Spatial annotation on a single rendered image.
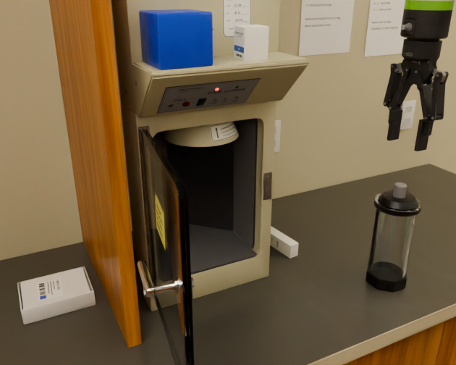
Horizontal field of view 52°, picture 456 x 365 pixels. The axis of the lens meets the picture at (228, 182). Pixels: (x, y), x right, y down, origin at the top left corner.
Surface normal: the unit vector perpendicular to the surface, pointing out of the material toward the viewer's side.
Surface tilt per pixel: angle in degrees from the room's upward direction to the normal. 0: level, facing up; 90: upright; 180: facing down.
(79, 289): 0
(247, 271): 90
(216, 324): 0
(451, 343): 90
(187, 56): 90
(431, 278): 0
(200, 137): 67
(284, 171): 90
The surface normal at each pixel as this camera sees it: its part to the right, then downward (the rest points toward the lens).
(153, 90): 0.32, 0.90
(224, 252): 0.00, -0.92
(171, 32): 0.45, 0.35
